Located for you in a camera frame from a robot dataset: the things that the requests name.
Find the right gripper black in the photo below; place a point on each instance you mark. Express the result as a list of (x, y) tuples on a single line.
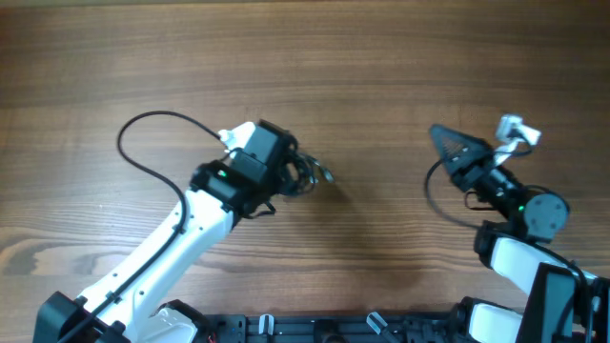
[(468, 171)]

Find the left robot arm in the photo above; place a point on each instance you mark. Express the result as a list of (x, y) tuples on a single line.
[(126, 304)]

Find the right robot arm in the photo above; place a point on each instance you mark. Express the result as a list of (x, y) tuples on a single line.
[(485, 321)]

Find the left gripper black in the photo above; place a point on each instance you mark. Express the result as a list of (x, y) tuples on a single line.
[(295, 171)]

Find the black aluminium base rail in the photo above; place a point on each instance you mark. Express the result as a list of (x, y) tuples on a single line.
[(267, 328)]

